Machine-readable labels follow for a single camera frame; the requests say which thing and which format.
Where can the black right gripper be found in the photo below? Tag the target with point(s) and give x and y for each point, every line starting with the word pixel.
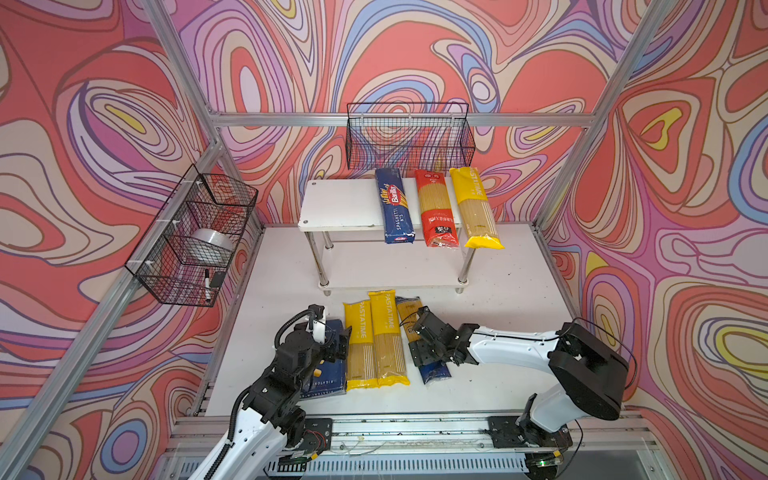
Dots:
pixel 425 358

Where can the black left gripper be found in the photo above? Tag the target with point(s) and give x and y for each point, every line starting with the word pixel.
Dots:
pixel 331 355

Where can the blue Ankara spaghetti bag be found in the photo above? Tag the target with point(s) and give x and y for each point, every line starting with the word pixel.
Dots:
pixel 407 308

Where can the yellow pastatime bag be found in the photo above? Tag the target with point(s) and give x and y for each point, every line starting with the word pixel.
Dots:
pixel 475 211
pixel 361 360
pixel 387 340

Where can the blue Barilla spaghetti box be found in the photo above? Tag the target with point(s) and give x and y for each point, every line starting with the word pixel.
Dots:
pixel 398 226

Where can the red spaghetti bag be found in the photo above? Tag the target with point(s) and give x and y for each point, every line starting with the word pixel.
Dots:
pixel 437 219

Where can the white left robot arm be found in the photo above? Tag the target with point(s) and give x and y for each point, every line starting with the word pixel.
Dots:
pixel 266 422

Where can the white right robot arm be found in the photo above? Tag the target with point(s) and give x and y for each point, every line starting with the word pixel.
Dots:
pixel 590 376

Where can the white two-tier shelf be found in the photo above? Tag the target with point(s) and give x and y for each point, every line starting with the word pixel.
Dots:
pixel 343 223

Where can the blue Barilla rigatoni box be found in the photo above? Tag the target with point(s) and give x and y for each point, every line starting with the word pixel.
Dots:
pixel 330 382

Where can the silver tape roll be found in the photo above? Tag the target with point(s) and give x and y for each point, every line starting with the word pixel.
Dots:
pixel 215 238

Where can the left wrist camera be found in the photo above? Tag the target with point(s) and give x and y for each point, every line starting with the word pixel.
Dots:
pixel 317 323

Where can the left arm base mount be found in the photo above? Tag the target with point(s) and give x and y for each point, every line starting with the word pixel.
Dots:
pixel 314 437

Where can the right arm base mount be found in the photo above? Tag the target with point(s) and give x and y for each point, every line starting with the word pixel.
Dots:
pixel 509 432

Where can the black wire basket left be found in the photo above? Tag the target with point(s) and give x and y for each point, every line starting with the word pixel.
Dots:
pixel 171 265

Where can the black wire basket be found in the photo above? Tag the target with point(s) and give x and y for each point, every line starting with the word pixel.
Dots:
pixel 408 136
pixel 171 265

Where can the black wire basket back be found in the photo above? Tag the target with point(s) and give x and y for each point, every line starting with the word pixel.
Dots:
pixel 408 136

